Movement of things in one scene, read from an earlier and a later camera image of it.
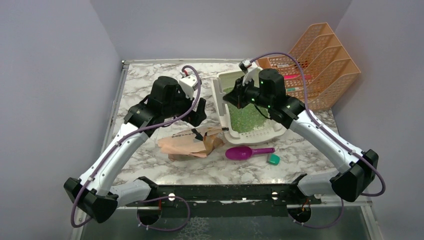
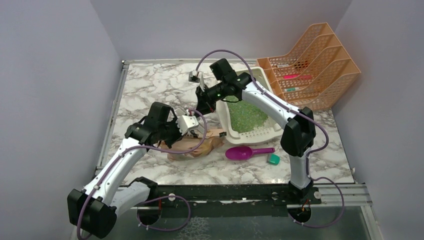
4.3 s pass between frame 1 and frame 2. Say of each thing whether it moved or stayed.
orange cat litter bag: stayed
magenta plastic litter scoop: stayed
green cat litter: stayed
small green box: stayed
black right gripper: moved
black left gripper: moved
